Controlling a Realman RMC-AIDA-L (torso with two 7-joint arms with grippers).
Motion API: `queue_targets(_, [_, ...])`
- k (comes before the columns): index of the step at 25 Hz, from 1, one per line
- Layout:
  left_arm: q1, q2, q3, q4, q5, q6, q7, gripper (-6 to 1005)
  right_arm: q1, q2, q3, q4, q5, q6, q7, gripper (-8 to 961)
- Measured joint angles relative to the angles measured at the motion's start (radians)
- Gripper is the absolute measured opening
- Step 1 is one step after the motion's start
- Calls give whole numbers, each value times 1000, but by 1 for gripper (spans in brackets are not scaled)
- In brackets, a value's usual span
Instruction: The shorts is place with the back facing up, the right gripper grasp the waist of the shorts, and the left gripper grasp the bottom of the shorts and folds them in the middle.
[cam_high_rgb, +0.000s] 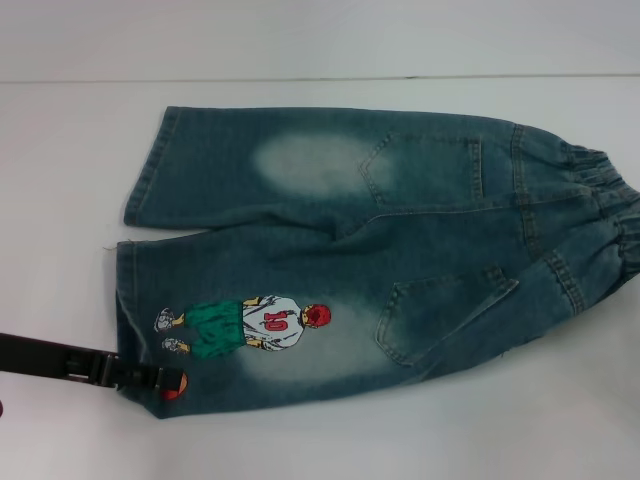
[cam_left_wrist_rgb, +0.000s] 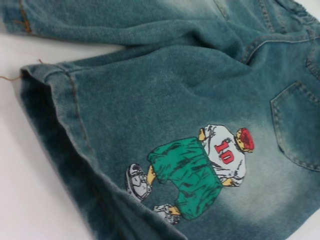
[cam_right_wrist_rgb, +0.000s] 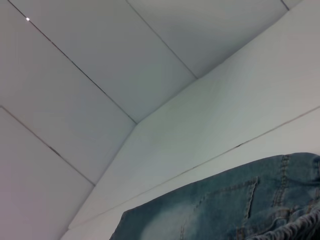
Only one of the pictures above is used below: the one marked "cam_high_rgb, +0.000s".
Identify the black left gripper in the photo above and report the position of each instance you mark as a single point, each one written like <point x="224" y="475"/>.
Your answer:
<point x="50" y="361"/>

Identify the blue denim shorts with embroidery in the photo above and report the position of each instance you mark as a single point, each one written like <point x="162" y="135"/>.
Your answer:
<point x="375" y="240"/>

